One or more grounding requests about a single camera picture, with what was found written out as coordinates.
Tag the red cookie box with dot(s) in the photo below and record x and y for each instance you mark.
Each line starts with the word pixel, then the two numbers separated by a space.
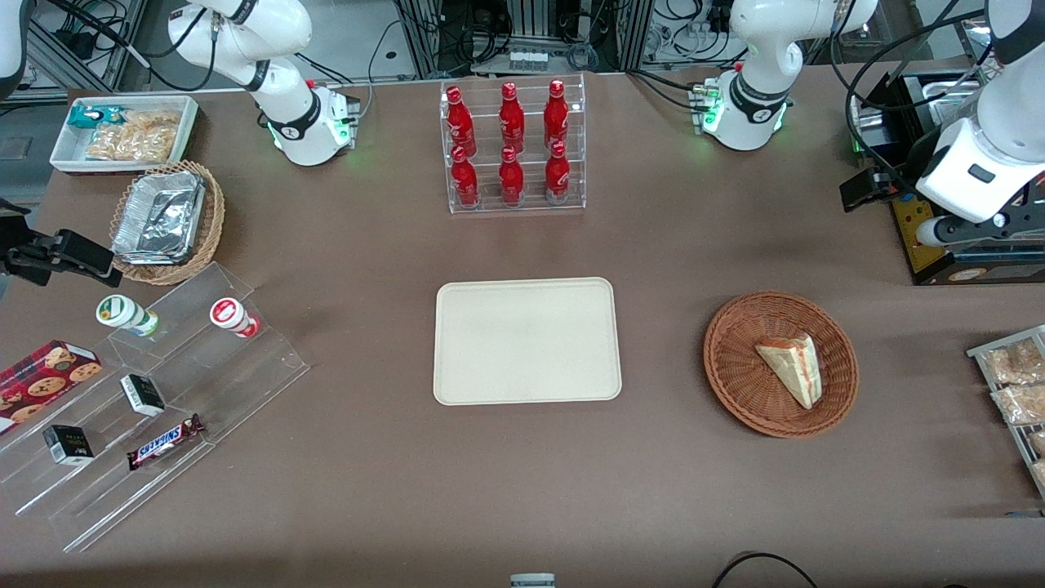
pixel 45 376

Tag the clear bag of crackers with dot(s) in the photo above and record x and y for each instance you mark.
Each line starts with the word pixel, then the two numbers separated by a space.
pixel 139 135

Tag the aluminium frame post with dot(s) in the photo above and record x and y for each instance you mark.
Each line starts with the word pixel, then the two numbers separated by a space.
pixel 420 37
pixel 637 33

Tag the row of white connectors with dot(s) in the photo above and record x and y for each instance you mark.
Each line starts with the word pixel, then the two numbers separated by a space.
pixel 528 59

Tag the Snickers chocolate bar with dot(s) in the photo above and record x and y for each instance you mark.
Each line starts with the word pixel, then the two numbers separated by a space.
pixel 163 443

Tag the triangle sandwich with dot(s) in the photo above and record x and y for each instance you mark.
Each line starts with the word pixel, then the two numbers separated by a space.
pixel 793 365

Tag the beige plastic tray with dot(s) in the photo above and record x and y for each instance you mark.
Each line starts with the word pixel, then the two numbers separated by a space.
pixel 526 343

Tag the white rectangular bin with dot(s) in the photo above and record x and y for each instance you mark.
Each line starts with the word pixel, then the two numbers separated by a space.
pixel 69 151

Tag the clear acrylic bottle rack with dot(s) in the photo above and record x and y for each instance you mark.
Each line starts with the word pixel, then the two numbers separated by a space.
pixel 531 204

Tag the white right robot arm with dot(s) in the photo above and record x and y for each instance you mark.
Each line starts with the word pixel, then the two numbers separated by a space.
pixel 286 122

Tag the black box with yellow panel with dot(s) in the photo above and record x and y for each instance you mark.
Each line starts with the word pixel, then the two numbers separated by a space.
pixel 910 237

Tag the red lid yogurt cup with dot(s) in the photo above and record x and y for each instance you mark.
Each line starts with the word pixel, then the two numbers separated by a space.
pixel 229 314

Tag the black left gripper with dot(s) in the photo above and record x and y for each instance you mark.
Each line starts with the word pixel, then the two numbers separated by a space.
pixel 916 160

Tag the small tan wicker basket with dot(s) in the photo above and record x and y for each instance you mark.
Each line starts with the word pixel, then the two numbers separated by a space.
pixel 211 220

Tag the red drink bottle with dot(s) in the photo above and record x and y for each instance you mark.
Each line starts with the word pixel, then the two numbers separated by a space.
pixel 512 118
pixel 465 184
pixel 558 178
pixel 511 181
pixel 556 114
pixel 461 122

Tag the clear acrylic tiered stand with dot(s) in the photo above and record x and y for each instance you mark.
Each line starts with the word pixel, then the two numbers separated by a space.
pixel 245 384

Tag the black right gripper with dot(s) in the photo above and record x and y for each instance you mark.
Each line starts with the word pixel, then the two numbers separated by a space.
pixel 18 253

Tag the teal snack packet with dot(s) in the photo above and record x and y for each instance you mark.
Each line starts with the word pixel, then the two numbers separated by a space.
pixel 90 115

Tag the black wrist mount white knob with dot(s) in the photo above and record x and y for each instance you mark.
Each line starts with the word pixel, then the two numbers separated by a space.
pixel 971 229

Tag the tray of snack bags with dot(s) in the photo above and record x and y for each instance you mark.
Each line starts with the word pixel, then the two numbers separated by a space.
pixel 980 349

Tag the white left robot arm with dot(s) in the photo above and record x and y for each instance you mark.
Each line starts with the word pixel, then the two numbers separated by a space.
pixel 759 49

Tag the small black box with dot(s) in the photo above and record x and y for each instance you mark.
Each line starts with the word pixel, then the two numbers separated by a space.
pixel 143 394
pixel 69 445

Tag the aluminium foil tray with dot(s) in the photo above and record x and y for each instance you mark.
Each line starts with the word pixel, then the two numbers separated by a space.
pixel 159 216

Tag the green lid yogurt cup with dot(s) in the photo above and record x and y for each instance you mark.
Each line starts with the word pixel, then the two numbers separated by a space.
pixel 122 313

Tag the large brown wicker basket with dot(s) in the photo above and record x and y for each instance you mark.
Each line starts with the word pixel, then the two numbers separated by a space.
pixel 739 367

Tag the clear bag of pastry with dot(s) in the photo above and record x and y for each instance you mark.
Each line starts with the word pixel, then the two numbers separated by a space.
pixel 1022 403
pixel 1040 474
pixel 1016 361
pixel 1038 443

